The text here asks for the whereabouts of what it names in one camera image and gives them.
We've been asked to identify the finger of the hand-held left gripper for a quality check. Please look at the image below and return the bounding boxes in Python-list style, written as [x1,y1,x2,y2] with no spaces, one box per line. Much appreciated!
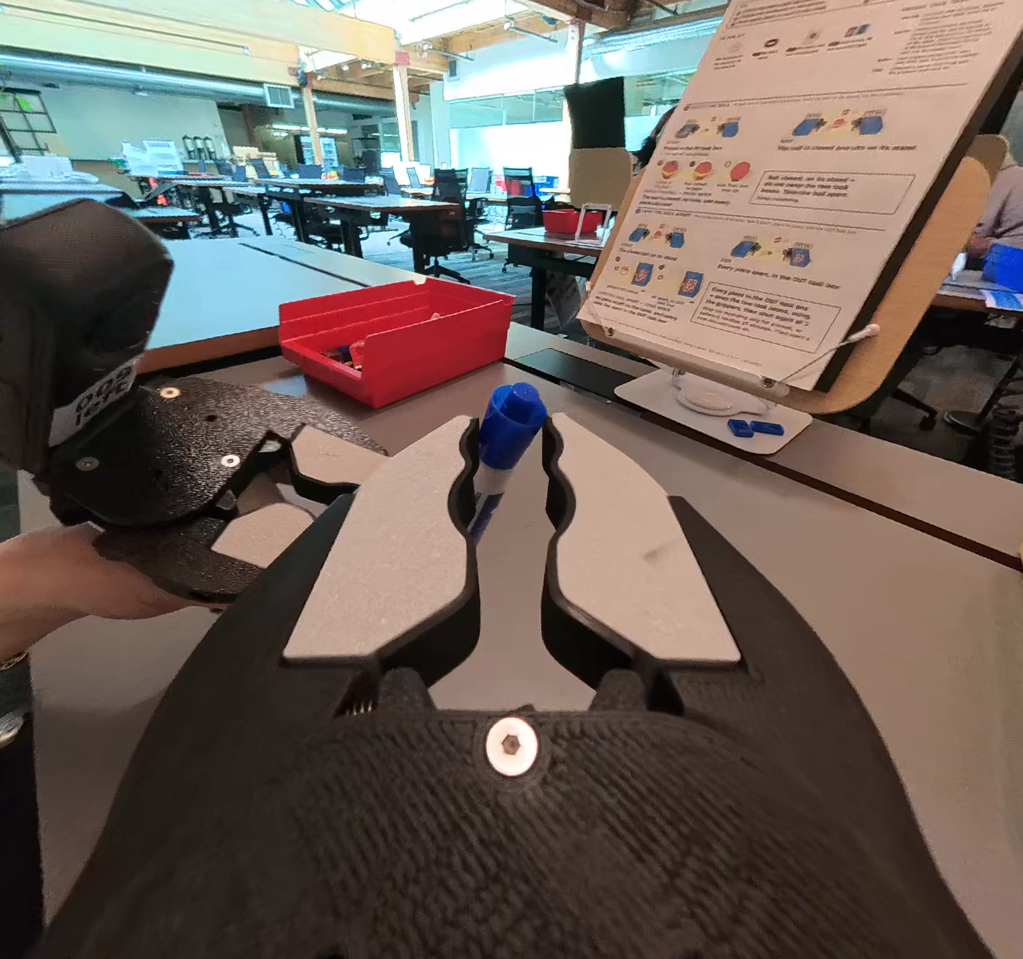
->
[285,422,389,500]
[212,499,318,573]

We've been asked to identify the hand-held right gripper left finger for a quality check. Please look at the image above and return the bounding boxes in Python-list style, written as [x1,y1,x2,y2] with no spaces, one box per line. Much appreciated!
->
[283,416,482,669]

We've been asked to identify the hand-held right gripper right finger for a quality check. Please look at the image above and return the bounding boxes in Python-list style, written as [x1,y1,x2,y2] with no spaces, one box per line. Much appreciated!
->
[541,413,741,672]

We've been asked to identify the red plastic bin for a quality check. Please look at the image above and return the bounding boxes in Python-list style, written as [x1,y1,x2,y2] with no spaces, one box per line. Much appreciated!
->
[277,275,517,412]
[542,204,610,242]

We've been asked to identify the blue and white marker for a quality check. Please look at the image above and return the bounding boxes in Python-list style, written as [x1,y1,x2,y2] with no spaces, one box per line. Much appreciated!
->
[466,383,551,543]

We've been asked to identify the person's left hand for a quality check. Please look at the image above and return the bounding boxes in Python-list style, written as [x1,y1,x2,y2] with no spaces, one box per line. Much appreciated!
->
[1,518,204,660]

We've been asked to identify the grey desk with wooden edge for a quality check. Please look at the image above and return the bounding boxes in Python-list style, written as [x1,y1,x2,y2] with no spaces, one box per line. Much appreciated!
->
[141,235,420,378]

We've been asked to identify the white stand base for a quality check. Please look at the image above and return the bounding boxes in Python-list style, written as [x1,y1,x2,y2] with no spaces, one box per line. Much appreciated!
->
[614,363,815,458]

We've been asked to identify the black office chair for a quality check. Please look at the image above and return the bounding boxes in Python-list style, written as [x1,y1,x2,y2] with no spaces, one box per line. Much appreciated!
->
[399,167,484,282]

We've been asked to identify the instruction sheet board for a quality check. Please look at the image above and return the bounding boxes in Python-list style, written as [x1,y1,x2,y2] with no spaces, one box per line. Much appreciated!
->
[578,0,1023,418]

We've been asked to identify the blue plastic bin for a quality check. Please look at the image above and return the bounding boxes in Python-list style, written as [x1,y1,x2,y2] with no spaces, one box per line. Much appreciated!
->
[982,243,1023,294]

